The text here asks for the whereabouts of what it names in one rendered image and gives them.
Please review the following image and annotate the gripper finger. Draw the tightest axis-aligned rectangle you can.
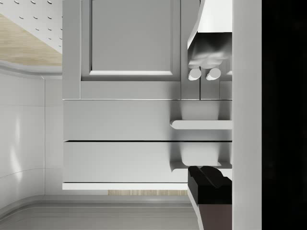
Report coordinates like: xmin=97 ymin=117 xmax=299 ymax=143
xmin=187 ymin=0 xmax=233 ymax=69
xmin=187 ymin=165 xmax=233 ymax=230

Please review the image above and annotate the white cabinet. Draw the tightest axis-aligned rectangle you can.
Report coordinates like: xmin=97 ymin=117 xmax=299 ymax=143
xmin=62 ymin=0 xmax=233 ymax=191

